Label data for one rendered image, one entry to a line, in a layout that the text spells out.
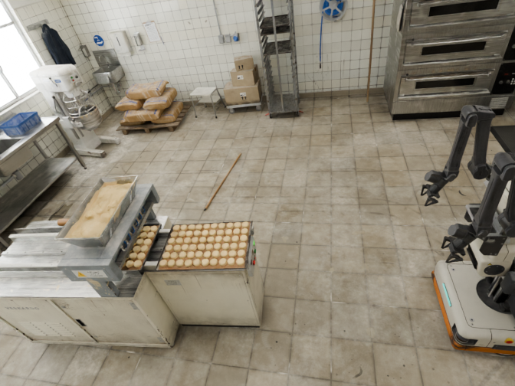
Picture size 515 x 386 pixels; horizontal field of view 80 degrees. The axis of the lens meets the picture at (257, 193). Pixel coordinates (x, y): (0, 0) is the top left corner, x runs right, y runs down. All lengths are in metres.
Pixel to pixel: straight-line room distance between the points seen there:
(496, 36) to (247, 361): 4.41
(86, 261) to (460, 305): 2.46
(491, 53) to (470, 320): 3.38
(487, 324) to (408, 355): 0.56
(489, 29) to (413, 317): 3.48
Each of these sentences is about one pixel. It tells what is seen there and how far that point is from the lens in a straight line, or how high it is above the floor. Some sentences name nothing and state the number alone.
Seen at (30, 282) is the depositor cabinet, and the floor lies 0.84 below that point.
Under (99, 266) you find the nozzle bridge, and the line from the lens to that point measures 1.99.
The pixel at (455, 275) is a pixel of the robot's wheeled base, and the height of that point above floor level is 0.28.
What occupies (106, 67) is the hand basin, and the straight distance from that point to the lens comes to 6.99.
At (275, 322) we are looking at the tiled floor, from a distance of 2.76.
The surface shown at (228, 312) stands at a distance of 2.52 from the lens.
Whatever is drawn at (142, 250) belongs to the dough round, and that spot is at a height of 0.92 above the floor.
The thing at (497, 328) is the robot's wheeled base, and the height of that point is 0.28.
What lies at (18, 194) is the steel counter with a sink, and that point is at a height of 0.23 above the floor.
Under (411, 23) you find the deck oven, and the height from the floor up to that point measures 1.33.
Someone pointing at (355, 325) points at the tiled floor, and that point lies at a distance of 2.75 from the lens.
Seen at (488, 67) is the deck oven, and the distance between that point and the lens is 5.10.
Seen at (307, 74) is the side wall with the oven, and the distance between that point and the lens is 5.78.
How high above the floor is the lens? 2.47
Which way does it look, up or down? 40 degrees down
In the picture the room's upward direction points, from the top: 11 degrees counter-clockwise
